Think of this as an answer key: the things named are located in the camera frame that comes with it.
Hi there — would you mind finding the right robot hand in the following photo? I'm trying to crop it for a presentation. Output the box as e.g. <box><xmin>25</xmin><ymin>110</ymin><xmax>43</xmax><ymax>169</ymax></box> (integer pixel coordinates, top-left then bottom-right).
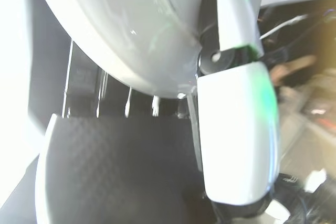
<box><xmin>35</xmin><ymin>0</ymin><xmax>280</xmax><ymax>224</ymax></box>

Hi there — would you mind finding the seated person in black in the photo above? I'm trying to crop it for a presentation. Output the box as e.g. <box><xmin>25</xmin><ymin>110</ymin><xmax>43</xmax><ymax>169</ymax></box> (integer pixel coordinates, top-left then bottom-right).
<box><xmin>271</xmin><ymin>55</ymin><xmax>317</xmax><ymax>84</ymax></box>

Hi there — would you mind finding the white green camera cable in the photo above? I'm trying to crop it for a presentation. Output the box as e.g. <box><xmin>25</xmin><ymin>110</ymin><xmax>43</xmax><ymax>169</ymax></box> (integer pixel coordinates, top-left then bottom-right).
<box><xmin>259</xmin><ymin>14</ymin><xmax>308</xmax><ymax>41</ymax></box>

